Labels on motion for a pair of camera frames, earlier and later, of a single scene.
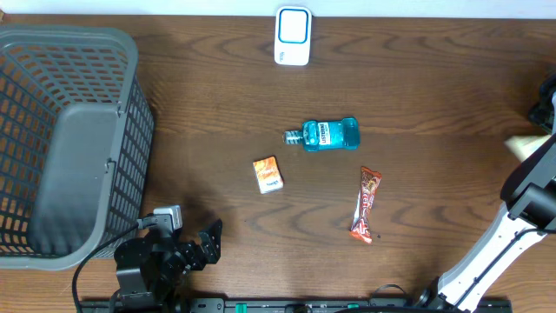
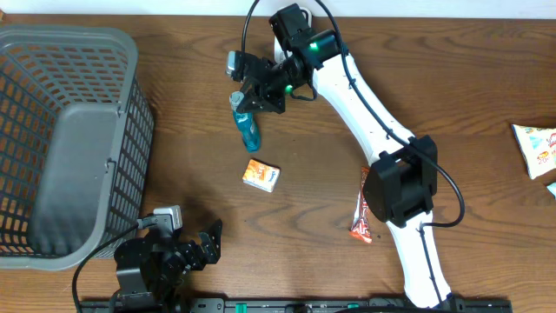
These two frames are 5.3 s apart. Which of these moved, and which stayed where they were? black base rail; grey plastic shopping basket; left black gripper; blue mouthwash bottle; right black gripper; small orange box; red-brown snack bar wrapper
Moved: right black gripper; blue mouthwash bottle; small orange box
Stayed: grey plastic shopping basket; black base rail; left black gripper; red-brown snack bar wrapper
